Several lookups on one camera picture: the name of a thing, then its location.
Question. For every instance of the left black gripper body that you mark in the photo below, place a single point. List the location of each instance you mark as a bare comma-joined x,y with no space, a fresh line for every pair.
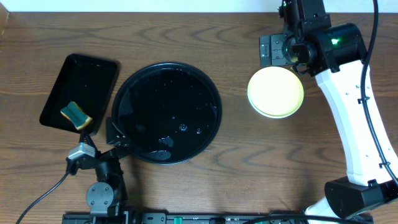
101,154

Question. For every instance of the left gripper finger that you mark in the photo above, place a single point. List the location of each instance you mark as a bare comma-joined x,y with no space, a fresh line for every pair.
114,136
86,138

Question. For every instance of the light blue plate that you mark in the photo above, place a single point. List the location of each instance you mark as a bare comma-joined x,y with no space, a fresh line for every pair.
275,107

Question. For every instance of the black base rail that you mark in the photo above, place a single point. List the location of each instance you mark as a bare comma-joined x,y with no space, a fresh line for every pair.
163,218

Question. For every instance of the black round tray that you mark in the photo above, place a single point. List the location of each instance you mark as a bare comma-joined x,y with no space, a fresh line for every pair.
170,112

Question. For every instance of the green and yellow sponge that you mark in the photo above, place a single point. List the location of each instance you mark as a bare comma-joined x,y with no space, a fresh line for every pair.
76,115

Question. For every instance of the black rectangular tray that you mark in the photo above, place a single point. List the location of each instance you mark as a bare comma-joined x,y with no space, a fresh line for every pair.
89,82

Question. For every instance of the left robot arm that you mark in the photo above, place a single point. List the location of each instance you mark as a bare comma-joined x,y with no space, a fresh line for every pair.
106,197

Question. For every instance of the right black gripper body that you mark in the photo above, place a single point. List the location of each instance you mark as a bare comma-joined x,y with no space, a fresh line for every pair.
285,52

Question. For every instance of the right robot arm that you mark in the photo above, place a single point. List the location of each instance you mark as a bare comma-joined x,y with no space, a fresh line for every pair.
338,58

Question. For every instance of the yellow plate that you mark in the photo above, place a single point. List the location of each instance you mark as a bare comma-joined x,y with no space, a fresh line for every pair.
275,81

